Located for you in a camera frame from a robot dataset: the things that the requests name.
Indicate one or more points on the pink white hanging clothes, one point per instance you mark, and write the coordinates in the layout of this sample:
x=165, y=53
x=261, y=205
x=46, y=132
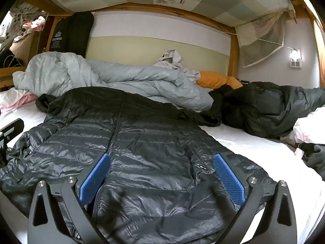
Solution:
x=34, y=24

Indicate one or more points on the white cloth with pink print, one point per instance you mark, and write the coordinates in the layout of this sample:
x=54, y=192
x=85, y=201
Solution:
x=309, y=127

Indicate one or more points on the grey quilt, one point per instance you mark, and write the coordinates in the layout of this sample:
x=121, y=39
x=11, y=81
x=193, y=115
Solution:
x=127, y=78

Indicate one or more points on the pale lavender garment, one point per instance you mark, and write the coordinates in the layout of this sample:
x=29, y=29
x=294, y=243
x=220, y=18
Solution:
x=172, y=57

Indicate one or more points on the black puffer jacket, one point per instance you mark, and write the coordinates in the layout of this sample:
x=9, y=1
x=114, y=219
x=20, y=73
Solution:
x=152, y=144

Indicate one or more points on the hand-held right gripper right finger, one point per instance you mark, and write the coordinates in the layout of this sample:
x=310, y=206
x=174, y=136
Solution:
x=228, y=178

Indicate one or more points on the orange pillow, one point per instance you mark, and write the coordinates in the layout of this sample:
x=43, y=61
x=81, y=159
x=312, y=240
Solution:
x=215, y=80

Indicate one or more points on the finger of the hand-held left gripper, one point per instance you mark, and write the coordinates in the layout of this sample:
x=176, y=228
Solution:
x=12, y=127

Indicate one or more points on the white bedsheet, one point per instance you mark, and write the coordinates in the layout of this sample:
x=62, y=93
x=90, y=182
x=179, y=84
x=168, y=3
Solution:
x=241, y=142

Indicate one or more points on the dark green puffer jacket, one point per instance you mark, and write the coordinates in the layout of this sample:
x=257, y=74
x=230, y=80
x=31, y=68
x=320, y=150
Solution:
x=254, y=106

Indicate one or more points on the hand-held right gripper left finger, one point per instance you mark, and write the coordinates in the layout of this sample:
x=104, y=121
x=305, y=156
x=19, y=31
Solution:
x=94, y=178

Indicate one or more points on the dark grey garment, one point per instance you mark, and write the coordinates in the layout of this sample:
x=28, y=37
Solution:
x=317, y=157

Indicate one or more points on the white wall lamp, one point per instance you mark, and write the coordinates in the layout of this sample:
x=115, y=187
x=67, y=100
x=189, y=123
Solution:
x=295, y=57

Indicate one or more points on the small pink white device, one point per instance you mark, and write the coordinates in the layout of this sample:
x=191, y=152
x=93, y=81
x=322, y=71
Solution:
x=298, y=152

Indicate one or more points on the wooden bunk bed frame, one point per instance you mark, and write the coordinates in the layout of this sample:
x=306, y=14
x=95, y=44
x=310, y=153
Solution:
x=234, y=56

